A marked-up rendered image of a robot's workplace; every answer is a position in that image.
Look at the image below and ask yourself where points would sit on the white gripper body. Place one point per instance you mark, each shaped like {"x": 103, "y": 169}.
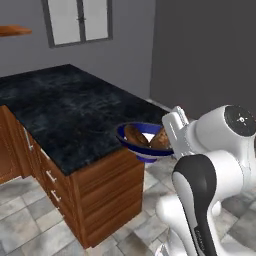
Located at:
{"x": 174, "y": 130}

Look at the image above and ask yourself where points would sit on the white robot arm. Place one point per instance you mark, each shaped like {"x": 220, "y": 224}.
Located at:
{"x": 213, "y": 173}

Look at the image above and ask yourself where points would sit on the brown bread loaf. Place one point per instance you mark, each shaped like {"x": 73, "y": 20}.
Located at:
{"x": 135, "y": 136}
{"x": 160, "y": 138}

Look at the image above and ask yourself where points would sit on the blue and white bowl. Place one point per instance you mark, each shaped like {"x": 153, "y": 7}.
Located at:
{"x": 146, "y": 154}

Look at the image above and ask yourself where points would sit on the wooden counter cabinet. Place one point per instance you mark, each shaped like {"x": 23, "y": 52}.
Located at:
{"x": 100, "y": 190}

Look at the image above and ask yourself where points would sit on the grey framed window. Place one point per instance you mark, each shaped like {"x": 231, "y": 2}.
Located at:
{"x": 77, "y": 20}

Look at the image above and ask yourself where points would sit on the wooden wall shelf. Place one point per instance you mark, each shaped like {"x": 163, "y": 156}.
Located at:
{"x": 14, "y": 30}

